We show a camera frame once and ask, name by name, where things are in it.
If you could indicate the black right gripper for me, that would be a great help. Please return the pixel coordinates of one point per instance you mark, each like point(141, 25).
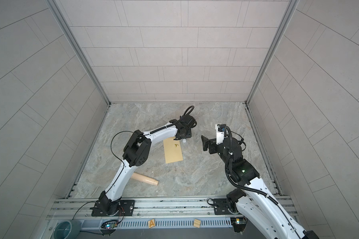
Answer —
point(206, 144)

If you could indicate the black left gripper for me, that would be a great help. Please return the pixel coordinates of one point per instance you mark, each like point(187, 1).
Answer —
point(189, 135)

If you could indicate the yellow paper envelope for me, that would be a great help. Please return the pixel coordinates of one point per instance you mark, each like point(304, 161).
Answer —
point(172, 150)

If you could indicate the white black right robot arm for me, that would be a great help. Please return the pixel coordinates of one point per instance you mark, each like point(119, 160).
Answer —
point(251, 197)

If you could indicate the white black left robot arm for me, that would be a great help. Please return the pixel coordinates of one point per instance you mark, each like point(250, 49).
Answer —
point(135, 154)

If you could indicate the wooden letter block A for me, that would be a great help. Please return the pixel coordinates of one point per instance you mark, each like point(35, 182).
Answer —
point(151, 223)

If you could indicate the beige wooden cylinder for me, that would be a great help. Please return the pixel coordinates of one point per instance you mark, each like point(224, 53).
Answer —
point(144, 179)

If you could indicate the plain wooden block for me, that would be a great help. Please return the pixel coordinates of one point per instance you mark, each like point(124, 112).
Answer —
point(197, 223)

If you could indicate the right green circuit board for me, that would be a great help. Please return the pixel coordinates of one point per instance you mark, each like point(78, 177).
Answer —
point(239, 224)

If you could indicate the green circuit board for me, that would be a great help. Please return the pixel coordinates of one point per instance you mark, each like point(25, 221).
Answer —
point(108, 227)
point(239, 224)

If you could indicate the left green circuit board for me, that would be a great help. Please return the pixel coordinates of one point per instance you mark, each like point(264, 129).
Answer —
point(108, 227)

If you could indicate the teal round bowl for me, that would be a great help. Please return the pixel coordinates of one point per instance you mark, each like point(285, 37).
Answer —
point(67, 230)

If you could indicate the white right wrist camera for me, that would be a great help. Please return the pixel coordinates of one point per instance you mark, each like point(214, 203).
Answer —
point(220, 133)

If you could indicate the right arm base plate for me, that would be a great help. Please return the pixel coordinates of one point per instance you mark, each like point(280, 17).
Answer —
point(222, 207)

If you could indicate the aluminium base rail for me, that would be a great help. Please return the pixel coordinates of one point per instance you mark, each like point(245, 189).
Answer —
point(171, 212)

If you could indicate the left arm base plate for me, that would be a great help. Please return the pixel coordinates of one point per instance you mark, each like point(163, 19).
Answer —
point(123, 208)

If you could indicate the aluminium corner post right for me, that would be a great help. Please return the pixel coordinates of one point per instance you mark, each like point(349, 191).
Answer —
point(277, 38)

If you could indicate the aluminium corner post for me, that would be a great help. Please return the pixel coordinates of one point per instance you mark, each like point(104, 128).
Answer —
point(56, 12)
point(277, 38)

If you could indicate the aluminium corner post left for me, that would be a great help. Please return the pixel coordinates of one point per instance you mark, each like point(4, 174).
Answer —
point(56, 12)

